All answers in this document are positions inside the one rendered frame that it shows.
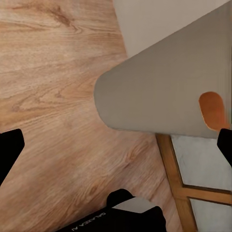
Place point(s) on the trash can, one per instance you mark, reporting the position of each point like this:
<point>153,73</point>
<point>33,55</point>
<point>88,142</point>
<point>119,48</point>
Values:
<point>181,85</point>

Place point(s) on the door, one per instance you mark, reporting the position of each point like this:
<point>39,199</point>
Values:
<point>201,182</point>

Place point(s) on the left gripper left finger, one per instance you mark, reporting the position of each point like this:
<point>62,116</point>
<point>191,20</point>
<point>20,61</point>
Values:
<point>11,145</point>

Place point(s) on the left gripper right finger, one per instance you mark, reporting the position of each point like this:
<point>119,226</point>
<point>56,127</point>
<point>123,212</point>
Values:
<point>225,144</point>

